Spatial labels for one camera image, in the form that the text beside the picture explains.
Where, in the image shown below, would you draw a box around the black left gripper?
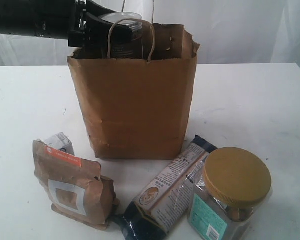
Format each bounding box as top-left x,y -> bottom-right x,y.
67,0 -> 133,48

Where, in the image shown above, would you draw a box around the clear can dark seeds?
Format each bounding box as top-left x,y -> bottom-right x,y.
99,12 -> 144,59

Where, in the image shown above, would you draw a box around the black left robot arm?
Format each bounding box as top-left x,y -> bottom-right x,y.
0,0 -> 133,48

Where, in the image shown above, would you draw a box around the brown paper bag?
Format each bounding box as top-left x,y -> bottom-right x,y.
67,21 -> 200,160

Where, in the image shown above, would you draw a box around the small white carton box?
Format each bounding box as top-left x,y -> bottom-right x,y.
43,132 -> 75,156

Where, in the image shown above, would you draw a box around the white curtain backdrop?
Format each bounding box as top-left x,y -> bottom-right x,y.
0,0 -> 300,68

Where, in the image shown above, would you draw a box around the brown kraft pouch orange label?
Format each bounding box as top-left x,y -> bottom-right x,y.
32,140 -> 120,230

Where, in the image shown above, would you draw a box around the dark blue biscuit packet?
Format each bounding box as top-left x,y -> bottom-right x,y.
112,135 -> 217,240

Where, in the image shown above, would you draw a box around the gold lid plastic jar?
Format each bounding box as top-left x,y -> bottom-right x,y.
188,147 -> 272,240

